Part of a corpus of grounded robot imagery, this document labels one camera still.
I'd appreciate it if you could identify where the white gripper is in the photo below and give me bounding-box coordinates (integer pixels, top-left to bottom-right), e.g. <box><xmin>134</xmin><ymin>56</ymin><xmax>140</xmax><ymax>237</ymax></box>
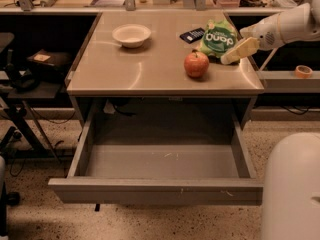
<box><xmin>220</xmin><ymin>14</ymin><xmax>284</xmax><ymax>65</ymax></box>

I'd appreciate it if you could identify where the green chip bag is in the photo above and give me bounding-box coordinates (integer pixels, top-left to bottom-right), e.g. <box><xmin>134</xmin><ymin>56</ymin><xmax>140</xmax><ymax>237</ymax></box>
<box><xmin>197</xmin><ymin>20</ymin><xmax>237</xmax><ymax>58</ymax></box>

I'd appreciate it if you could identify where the red apple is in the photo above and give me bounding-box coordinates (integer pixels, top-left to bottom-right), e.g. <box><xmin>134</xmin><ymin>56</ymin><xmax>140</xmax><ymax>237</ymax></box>
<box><xmin>184</xmin><ymin>51</ymin><xmax>209</xmax><ymax>78</ymax></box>

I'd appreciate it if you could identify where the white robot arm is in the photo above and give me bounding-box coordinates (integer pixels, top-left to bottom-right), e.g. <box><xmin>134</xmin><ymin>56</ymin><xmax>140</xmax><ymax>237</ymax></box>
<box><xmin>221</xmin><ymin>0</ymin><xmax>320</xmax><ymax>240</ymax></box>

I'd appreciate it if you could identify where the open grey top drawer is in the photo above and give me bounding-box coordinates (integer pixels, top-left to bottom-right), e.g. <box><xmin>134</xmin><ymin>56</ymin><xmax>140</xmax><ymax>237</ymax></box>
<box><xmin>47</xmin><ymin>99</ymin><xmax>265</xmax><ymax>206</ymax></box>

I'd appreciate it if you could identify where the white stick with black tip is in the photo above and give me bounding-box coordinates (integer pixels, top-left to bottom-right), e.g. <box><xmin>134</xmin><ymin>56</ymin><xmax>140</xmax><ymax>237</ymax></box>
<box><xmin>259</xmin><ymin>48</ymin><xmax>278</xmax><ymax>71</ymax></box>

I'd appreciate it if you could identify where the tape roll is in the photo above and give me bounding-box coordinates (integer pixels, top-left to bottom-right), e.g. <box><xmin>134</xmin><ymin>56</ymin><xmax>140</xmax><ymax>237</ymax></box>
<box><xmin>295</xmin><ymin>65</ymin><xmax>313</xmax><ymax>79</ymax></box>

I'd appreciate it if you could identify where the dark blue snack packet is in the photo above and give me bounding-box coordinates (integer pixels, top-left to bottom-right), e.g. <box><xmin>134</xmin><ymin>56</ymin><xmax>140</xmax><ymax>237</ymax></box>
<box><xmin>180</xmin><ymin>28</ymin><xmax>205</xmax><ymax>44</ymax></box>

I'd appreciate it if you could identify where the white bowl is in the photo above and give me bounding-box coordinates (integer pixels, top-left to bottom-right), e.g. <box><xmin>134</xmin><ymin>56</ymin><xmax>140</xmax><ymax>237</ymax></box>
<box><xmin>112</xmin><ymin>24</ymin><xmax>151</xmax><ymax>48</ymax></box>

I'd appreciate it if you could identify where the grey metal cabinet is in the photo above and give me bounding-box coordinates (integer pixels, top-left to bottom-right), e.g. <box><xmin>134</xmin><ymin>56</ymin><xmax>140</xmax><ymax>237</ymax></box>
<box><xmin>67</xmin><ymin>10</ymin><xmax>264</xmax><ymax>125</ymax></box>

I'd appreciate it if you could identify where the black box with label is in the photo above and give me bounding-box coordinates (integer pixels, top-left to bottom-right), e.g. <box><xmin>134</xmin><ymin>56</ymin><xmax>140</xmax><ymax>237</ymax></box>
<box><xmin>27</xmin><ymin>49</ymin><xmax>72</xmax><ymax>70</ymax></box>

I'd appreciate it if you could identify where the black side cart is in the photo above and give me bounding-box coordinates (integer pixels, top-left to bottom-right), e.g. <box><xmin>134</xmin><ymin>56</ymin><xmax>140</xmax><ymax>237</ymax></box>
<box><xmin>0</xmin><ymin>32</ymin><xmax>73</xmax><ymax>162</ymax></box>

